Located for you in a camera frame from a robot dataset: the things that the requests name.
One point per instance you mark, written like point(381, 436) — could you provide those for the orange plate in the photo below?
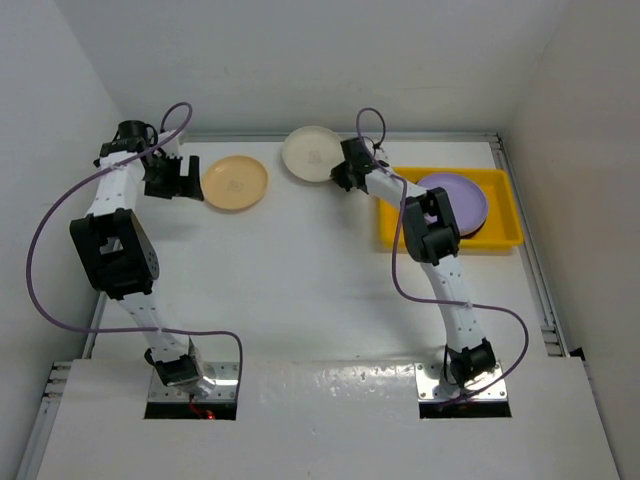
point(235, 183)

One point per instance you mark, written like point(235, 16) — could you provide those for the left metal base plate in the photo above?
point(217, 384)

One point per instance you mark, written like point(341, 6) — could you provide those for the metal base plate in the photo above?
point(217, 384)
point(433, 388)

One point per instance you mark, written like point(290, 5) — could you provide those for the cream white plate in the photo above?
point(309, 153)

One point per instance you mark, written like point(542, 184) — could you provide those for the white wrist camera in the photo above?
point(376, 150)
point(170, 143)

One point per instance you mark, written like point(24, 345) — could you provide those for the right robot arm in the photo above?
point(431, 237)

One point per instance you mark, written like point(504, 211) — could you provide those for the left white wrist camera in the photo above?
point(170, 143)

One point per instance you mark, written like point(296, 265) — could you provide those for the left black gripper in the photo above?
point(186, 186)

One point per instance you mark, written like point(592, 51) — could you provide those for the purple plate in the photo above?
point(469, 203)

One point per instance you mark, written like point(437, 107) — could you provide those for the yellow plastic bin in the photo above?
point(500, 200)

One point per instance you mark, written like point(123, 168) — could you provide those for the steel plate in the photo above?
point(477, 231)

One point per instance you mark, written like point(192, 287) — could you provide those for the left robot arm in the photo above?
point(118, 256)

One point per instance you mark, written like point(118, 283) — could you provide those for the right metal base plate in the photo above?
point(433, 388)

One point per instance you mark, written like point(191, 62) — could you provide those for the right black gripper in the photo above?
point(339, 176)

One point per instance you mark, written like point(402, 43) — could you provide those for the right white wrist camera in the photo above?
point(376, 150)

